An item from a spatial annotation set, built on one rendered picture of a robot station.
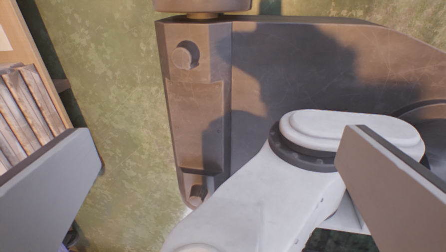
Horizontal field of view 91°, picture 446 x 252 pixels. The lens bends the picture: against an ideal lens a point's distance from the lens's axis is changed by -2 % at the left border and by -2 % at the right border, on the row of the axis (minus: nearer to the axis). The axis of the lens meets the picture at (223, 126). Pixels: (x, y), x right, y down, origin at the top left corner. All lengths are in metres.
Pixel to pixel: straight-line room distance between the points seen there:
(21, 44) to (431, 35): 1.04
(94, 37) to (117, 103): 0.21
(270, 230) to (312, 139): 0.14
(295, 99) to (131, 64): 0.49
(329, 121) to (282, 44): 0.17
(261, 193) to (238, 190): 0.03
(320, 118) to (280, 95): 0.12
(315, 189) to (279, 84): 0.23
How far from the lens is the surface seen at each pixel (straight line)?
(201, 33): 0.42
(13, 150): 0.83
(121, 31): 0.74
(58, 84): 0.90
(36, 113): 0.84
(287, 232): 0.28
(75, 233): 1.63
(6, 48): 0.90
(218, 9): 0.44
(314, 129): 0.36
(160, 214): 1.16
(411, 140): 0.41
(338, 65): 0.48
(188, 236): 0.22
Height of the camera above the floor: 0.61
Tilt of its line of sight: 57 degrees down
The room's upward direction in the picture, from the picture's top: 160 degrees counter-clockwise
